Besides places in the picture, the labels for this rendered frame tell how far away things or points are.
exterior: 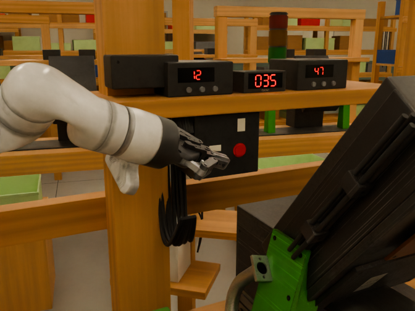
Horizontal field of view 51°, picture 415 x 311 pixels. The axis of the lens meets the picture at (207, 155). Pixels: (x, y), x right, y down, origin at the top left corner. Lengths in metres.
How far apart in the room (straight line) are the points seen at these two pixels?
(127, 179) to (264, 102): 0.50
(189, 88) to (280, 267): 0.42
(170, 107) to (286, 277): 0.42
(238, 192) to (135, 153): 0.74
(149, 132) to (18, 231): 0.63
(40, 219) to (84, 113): 0.63
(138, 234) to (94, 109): 0.60
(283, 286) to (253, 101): 0.41
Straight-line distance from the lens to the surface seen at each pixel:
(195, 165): 0.63
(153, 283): 1.18
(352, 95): 1.19
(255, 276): 0.92
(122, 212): 1.08
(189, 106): 0.94
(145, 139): 0.58
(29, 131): 0.54
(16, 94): 0.51
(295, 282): 0.89
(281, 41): 1.21
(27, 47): 7.67
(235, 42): 11.35
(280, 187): 1.37
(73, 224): 1.16
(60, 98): 0.52
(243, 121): 1.02
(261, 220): 1.07
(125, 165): 0.62
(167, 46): 10.24
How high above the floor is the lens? 1.65
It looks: 14 degrees down
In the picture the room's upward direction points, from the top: straight up
